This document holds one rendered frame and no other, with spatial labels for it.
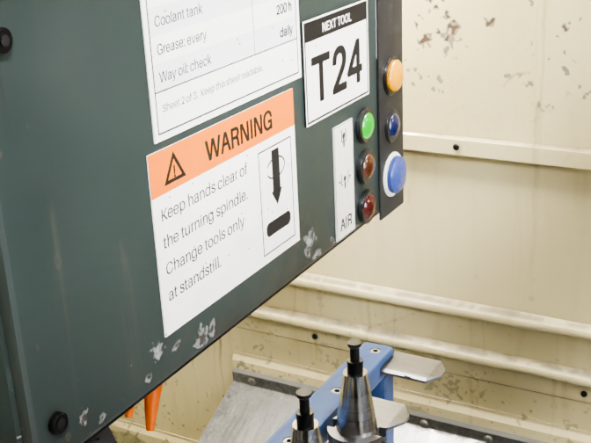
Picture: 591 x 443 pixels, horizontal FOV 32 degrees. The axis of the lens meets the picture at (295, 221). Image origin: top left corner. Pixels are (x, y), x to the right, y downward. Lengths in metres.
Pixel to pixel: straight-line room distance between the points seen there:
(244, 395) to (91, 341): 1.42
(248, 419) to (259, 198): 1.29
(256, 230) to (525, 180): 0.96
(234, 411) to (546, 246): 0.68
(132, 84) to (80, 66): 0.04
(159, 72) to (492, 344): 1.22
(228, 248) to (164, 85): 0.12
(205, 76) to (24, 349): 0.18
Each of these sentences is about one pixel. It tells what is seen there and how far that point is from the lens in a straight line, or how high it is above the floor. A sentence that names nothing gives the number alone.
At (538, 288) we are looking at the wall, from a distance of 1.62.
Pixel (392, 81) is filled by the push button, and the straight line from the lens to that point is 0.78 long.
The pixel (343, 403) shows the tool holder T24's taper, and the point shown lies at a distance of 1.08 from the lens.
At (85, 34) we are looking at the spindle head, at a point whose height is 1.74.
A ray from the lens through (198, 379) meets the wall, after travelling 2.03.
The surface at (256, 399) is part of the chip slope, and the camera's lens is 1.92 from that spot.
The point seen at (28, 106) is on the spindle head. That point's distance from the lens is 0.46.
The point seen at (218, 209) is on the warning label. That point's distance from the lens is 0.59.
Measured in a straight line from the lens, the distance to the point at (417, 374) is 1.22.
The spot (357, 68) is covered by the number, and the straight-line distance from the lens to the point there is 0.74.
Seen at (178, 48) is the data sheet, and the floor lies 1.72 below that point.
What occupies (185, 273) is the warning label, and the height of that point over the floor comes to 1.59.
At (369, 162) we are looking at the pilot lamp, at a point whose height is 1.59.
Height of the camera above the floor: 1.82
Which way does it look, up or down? 21 degrees down
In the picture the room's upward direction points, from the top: 3 degrees counter-clockwise
